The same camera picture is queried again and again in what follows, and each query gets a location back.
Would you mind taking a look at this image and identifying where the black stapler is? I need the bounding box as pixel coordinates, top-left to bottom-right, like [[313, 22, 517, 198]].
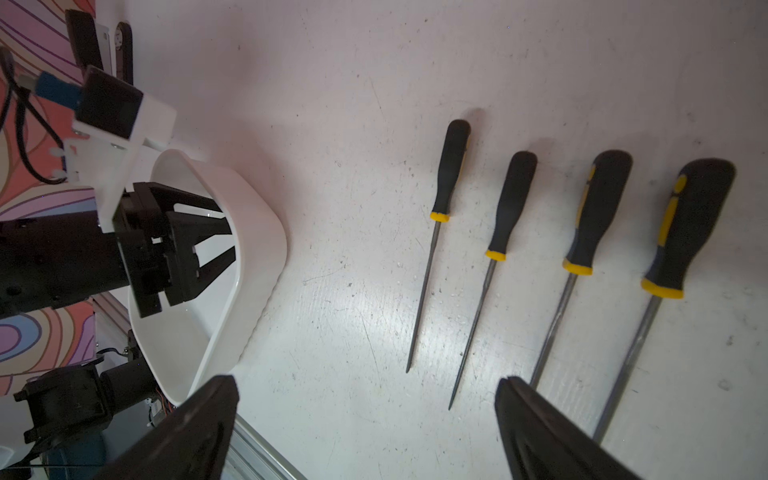
[[65, 9, 134, 85]]

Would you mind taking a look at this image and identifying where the black yellow file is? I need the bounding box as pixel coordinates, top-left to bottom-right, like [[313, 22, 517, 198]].
[[448, 151, 538, 410], [592, 158, 737, 443], [406, 119, 471, 372], [530, 150, 633, 388]]

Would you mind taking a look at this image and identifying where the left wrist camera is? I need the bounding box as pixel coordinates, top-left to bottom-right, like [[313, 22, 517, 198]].
[[32, 66, 177, 233]]

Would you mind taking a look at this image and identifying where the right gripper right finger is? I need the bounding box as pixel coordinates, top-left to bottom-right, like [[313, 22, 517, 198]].
[[494, 376, 637, 480]]

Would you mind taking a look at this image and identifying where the aluminium mounting rail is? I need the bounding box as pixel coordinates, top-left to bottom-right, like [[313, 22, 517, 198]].
[[90, 292, 306, 479]]

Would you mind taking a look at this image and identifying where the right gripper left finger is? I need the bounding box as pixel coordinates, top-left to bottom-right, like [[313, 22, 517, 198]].
[[95, 375, 239, 479]]

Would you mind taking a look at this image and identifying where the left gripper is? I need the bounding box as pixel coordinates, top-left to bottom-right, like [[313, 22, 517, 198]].
[[113, 182, 236, 318]]

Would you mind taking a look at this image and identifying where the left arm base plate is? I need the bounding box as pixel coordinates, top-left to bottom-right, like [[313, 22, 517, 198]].
[[1, 350, 160, 468]]

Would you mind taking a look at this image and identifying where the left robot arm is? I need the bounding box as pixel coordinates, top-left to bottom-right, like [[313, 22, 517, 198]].
[[1, 182, 236, 318]]

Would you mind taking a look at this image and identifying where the white plastic storage tray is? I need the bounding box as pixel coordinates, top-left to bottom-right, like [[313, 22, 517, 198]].
[[127, 149, 288, 405]]

